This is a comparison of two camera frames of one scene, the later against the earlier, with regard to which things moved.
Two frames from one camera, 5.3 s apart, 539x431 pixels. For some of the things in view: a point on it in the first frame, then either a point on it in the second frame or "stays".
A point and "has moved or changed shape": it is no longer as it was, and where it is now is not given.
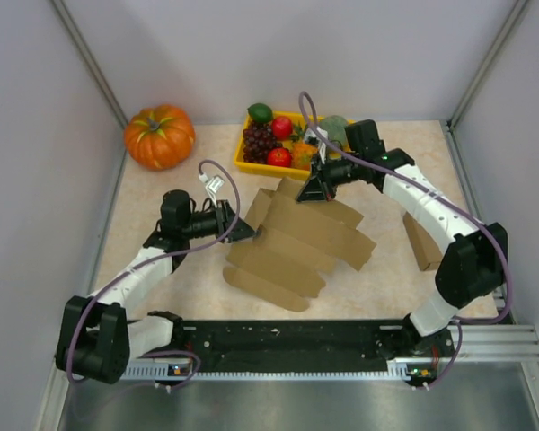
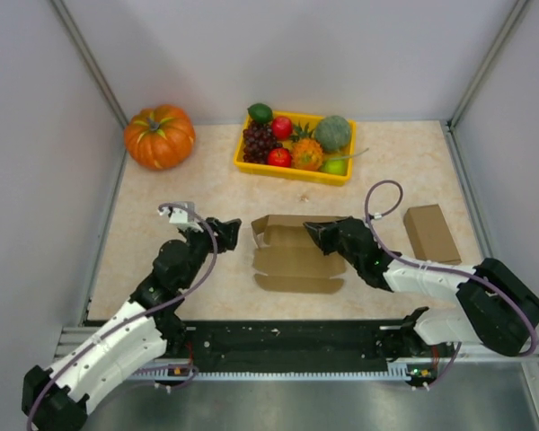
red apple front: (279, 156) stays
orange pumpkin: (159, 136) stays
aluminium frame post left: (75, 39) stays
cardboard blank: (298, 242) has moved or changed shape
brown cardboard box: (423, 245) stays
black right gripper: (318, 187) to (322, 233)
